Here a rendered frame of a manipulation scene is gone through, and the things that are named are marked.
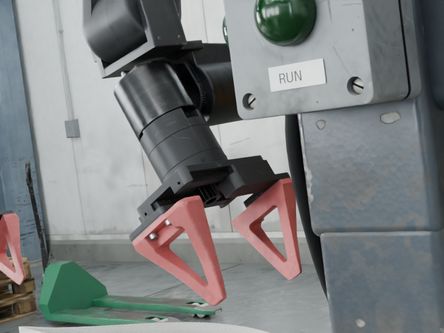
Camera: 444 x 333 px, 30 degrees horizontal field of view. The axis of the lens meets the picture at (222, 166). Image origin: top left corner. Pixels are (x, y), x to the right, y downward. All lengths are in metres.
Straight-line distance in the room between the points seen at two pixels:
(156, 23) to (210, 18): 6.60
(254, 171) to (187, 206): 0.09
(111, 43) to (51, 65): 8.15
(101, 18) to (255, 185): 0.19
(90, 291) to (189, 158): 5.54
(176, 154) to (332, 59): 0.31
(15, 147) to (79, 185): 0.81
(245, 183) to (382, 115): 0.27
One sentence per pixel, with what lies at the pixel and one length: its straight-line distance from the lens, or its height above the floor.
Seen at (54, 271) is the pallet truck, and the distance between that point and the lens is 6.09.
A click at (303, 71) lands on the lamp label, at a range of 0.37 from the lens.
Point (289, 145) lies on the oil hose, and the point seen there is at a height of 1.22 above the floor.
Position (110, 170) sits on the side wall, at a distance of 8.32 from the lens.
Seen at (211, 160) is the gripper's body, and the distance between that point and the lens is 0.65.
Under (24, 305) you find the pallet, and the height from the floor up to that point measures 0.08.
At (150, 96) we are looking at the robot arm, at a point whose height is 1.27.
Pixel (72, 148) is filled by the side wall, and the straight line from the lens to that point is 8.71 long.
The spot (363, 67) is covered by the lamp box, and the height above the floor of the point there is 1.26.
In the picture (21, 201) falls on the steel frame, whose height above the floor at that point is 0.69.
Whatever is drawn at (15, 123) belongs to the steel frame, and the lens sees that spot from 8.98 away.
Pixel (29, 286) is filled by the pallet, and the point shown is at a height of 0.21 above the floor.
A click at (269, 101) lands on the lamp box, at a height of 1.25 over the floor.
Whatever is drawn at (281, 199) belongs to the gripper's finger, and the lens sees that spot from 0.69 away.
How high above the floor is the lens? 1.24
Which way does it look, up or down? 3 degrees down
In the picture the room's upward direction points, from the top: 7 degrees counter-clockwise
